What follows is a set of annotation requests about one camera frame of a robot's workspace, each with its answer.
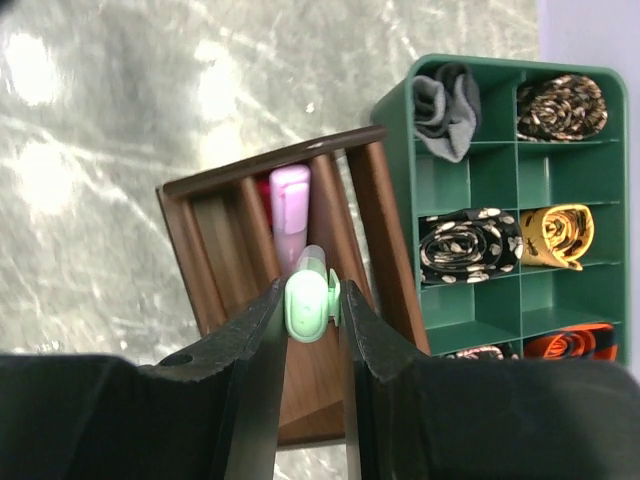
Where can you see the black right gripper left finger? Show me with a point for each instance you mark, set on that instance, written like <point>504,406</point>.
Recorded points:
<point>208,411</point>

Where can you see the brown patterned rolled tie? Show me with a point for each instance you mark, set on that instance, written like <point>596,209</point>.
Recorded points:
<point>566,108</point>

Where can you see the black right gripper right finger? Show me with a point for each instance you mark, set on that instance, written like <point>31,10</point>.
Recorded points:
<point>412,416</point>

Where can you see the orange black rolled tie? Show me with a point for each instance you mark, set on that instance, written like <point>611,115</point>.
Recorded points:
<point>590,341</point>

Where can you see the black white rolled tie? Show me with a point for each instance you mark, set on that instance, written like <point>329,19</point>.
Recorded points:
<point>468,246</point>

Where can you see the pink black rolled tie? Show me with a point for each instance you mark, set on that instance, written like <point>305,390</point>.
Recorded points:
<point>485,352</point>

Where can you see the green compartment tray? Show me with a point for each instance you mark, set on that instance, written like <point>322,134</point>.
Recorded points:
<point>502,171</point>

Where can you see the grey rolled cloth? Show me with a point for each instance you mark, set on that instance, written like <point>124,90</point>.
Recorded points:
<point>447,110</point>

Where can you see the yellow rolled tie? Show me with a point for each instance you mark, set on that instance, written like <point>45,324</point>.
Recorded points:
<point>557,236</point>

